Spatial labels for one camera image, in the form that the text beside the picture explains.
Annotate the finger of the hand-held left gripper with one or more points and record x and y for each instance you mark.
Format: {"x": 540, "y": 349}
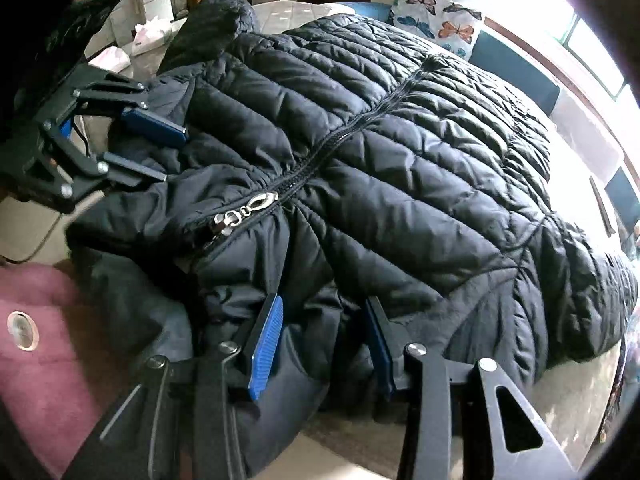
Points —
{"x": 155, "y": 125}
{"x": 135, "y": 170}

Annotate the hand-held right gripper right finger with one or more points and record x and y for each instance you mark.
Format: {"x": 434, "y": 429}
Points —
{"x": 381, "y": 355}

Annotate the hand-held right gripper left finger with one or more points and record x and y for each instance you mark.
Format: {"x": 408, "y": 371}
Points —
{"x": 265, "y": 345}

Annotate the black puffer jacket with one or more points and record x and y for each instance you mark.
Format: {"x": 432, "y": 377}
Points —
{"x": 400, "y": 160}

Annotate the white plastic bag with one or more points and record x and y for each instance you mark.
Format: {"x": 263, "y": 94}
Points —
{"x": 150, "y": 34}

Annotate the pink cloth with eyelet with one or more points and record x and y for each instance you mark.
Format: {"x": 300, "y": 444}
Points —
{"x": 45, "y": 385}

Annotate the white back cushion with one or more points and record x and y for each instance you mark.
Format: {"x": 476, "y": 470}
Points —
{"x": 585, "y": 130}

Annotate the butterfly print pillow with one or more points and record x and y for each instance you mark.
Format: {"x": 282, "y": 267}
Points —
{"x": 450, "y": 25}

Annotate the blue sofa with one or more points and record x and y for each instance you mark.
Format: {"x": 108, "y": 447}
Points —
{"x": 515, "y": 72}

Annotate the green framed window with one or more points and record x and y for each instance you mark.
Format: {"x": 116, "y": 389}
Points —
{"x": 590, "y": 40}

